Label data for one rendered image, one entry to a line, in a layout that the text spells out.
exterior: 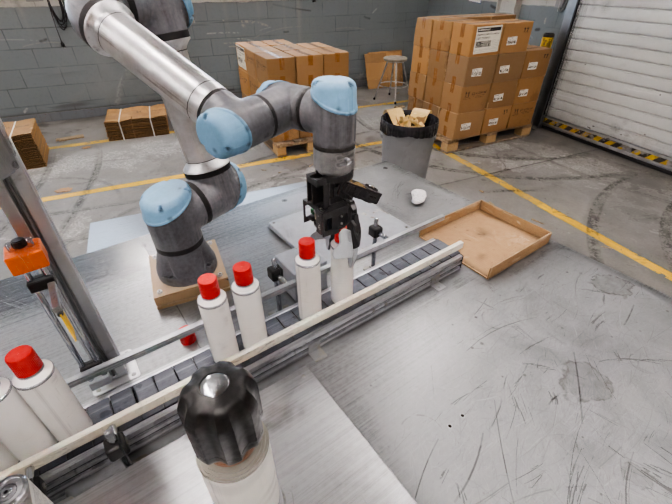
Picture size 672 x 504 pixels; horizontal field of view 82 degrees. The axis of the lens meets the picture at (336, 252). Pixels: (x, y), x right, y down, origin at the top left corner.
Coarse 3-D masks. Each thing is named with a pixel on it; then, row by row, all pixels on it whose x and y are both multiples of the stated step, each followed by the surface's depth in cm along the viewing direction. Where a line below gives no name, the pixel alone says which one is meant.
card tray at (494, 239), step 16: (464, 208) 130; (480, 208) 135; (496, 208) 130; (448, 224) 127; (464, 224) 127; (480, 224) 127; (496, 224) 127; (512, 224) 127; (528, 224) 122; (448, 240) 120; (464, 240) 120; (480, 240) 120; (496, 240) 120; (512, 240) 120; (528, 240) 120; (544, 240) 116; (464, 256) 113; (480, 256) 113; (496, 256) 113; (512, 256) 107; (480, 272) 107; (496, 272) 106
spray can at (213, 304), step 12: (204, 276) 66; (216, 276) 67; (204, 288) 65; (216, 288) 66; (204, 300) 67; (216, 300) 67; (204, 312) 67; (216, 312) 68; (228, 312) 70; (204, 324) 70; (216, 324) 69; (228, 324) 71; (216, 336) 71; (228, 336) 72; (216, 348) 73; (228, 348) 74; (216, 360) 75
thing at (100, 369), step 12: (444, 216) 107; (420, 228) 103; (384, 240) 97; (396, 240) 99; (360, 252) 93; (276, 288) 82; (288, 288) 84; (264, 300) 81; (192, 324) 74; (168, 336) 72; (180, 336) 73; (144, 348) 69; (156, 348) 71; (120, 360) 67; (132, 360) 69; (84, 372) 65; (96, 372) 66; (72, 384) 64
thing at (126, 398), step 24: (384, 264) 102; (408, 264) 102; (432, 264) 102; (360, 288) 95; (384, 288) 95; (288, 312) 88; (240, 336) 82; (192, 360) 77; (144, 384) 73; (168, 384) 73; (96, 408) 69; (120, 408) 69; (72, 456) 62
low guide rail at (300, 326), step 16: (432, 256) 100; (400, 272) 94; (368, 288) 89; (336, 304) 85; (352, 304) 88; (304, 320) 81; (320, 320) 83; (272, 336) 78; (288, 336) 79; (240, 352) 74; (256, 352) 76; (176, 384) 69; (144, 400) 66; (160, 400) 67; (112, 416) 64; (128, 416) 64; (80, 432) 62; (96, 432) 62; (48, 448) 59; (64, 448) 60; (16, 464) 58; (32, 464) 58
